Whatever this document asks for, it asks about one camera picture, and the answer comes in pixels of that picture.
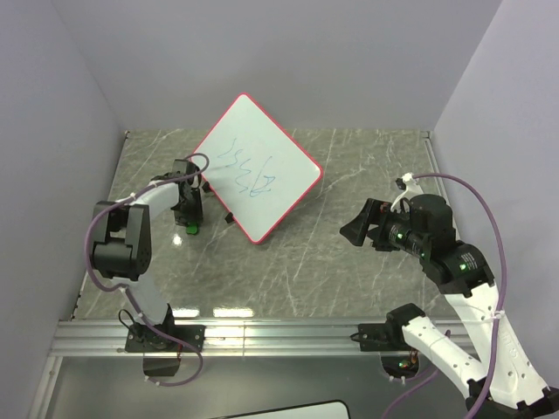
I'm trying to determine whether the green whiteboard eraser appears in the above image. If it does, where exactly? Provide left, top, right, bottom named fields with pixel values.
left=185, top=223, right=199, bottom=236

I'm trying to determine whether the red framed whiteboard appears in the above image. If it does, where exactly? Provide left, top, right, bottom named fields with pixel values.
left=192, top=93, right=323, bottom=244

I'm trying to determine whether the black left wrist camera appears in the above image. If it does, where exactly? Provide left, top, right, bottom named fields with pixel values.
left=171, top=159, right=198, bottom=186

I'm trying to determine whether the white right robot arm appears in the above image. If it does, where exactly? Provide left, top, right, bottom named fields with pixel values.
left=340, top=194, right=558, bottom=418

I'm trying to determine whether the white tablet at bottom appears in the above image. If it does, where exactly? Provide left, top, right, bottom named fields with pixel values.
left=229, top=400, right=351, bottom=419

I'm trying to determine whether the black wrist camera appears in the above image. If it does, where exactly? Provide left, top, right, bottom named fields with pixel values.
left=410, top=194, right=456, bottom=246
left=171, top=159, right=198, bottom=186

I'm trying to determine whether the aluminium mounting rail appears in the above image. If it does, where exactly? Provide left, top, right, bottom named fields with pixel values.
left=49, top=318, right=366, bottom=358

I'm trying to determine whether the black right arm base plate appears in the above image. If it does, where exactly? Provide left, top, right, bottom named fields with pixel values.
left=349, top=323, right=414, bottom=352

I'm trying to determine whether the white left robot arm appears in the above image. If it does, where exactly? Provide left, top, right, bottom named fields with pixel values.
left=85, top=181, right=203, bottom=351

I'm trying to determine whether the metal wire whiteboard stand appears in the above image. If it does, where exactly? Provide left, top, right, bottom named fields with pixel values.
left=202, top=182, right=236, bottom=224

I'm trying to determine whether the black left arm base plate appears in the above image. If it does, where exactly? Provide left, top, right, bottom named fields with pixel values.
left=125, top=324, right=205, bottom=354

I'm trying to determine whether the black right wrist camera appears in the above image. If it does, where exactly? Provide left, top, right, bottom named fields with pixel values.
left=410, top=194, right=456, bottom=246

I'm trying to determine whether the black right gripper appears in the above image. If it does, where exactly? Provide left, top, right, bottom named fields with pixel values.
left=338, top=196, right=427, bottom=256

